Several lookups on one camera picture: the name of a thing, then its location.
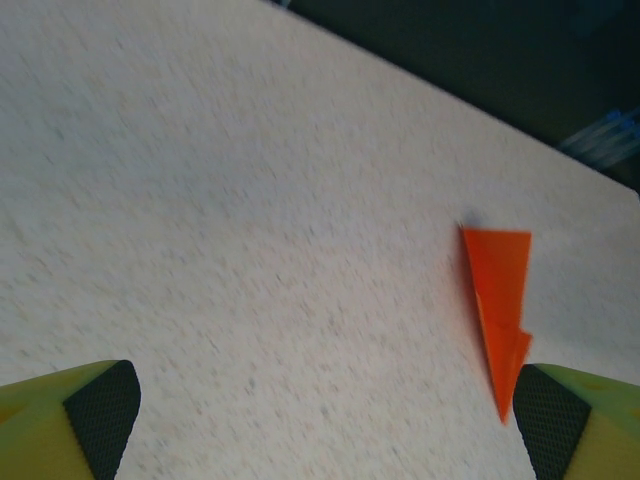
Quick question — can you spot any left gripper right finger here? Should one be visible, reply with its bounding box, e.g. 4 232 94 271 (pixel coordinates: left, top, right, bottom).
513 362 640 480

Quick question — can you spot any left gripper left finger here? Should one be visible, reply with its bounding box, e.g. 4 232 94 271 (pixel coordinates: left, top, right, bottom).
0 358 143 480

